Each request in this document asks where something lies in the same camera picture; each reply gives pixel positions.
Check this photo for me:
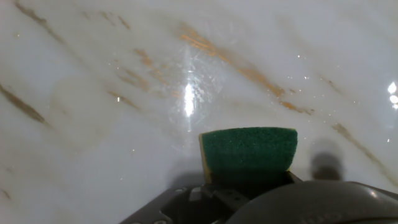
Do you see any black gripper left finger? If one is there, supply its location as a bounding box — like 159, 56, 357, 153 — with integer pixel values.
119, 183, 250, 224

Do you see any marble pattern board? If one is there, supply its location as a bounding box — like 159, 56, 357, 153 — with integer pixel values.
0, 0, 398, 224

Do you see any green yellow sponge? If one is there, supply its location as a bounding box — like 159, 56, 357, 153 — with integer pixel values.
198, 126, 299, 187

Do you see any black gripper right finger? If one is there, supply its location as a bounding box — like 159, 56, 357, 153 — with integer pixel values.
284, 170, 303, 185

